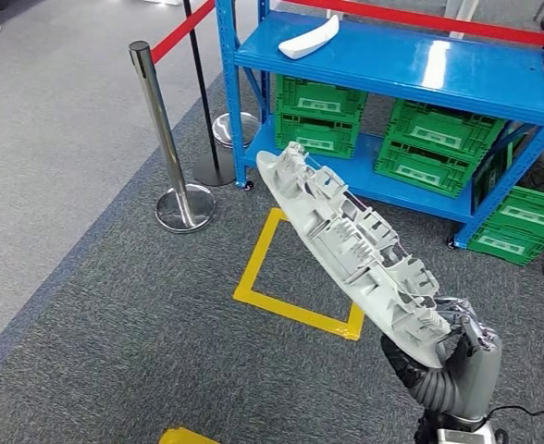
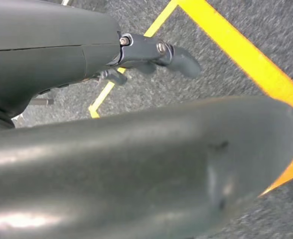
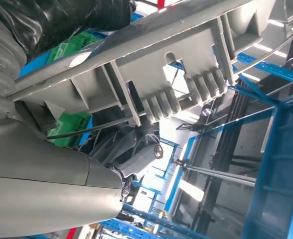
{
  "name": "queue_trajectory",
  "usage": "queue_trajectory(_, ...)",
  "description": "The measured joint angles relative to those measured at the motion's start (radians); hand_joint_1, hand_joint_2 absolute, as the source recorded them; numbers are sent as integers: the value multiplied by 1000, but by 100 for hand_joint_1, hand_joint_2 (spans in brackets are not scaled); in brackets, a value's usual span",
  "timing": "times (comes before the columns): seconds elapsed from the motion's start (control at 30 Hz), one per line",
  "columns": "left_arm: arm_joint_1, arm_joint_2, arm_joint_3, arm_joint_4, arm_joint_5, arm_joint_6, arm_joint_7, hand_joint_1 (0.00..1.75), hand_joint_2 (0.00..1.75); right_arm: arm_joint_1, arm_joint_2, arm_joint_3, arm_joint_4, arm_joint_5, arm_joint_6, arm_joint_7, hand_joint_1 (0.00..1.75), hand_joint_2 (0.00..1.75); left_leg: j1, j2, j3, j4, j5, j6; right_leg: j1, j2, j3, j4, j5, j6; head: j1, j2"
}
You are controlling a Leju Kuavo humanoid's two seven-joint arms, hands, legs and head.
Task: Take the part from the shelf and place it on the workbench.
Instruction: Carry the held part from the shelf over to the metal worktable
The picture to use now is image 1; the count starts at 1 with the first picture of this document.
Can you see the yellow tape square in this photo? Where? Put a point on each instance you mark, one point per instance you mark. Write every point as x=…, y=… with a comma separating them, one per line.
x=179, y=436

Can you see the green plastic crate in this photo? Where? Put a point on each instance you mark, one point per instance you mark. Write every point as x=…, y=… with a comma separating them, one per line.
x=439, y=129
x=508, y=245
x=318, y=98
x=489, y=178
x=531, y=214
x=313, y=138
x=420, y=171

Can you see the white curved plastic trim part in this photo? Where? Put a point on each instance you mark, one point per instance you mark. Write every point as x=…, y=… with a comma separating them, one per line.
x=307, y=43

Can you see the red barrier belt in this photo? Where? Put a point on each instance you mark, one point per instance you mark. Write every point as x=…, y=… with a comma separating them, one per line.
x=184, y=27
x=392, y=16

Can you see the blue metal shelf rack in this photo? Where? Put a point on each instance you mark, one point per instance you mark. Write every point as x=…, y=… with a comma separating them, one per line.
x=392, y=67

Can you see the silver plastic wheel cover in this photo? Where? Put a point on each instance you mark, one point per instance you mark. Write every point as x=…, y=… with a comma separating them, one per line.
x=309, y=236

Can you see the black stanchion post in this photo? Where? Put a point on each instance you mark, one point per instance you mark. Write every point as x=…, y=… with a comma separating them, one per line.
x=214, y=168

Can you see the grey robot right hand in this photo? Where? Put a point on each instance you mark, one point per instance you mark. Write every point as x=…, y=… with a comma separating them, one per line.
x=482, y=374

